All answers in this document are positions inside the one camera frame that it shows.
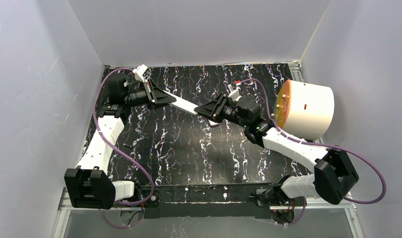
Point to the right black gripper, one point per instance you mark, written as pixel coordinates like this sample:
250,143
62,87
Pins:
222,107

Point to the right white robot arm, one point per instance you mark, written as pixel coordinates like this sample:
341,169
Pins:
332,173

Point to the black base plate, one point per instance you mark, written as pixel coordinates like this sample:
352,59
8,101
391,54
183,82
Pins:
211,200

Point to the slim white remote control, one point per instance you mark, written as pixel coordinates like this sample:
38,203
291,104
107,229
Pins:
183,104

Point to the aluminium frame rail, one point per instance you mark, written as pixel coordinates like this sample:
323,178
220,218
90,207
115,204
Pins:
296,207

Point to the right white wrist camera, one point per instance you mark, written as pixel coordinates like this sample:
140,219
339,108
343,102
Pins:
234,90

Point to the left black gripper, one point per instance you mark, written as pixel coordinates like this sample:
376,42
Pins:
150,93

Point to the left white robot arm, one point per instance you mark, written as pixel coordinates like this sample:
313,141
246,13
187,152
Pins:
88,184

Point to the white cylindrical container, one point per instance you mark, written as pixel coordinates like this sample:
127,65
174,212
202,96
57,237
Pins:
304,110

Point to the grey remote control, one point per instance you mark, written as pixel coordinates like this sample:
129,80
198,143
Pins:
212,123

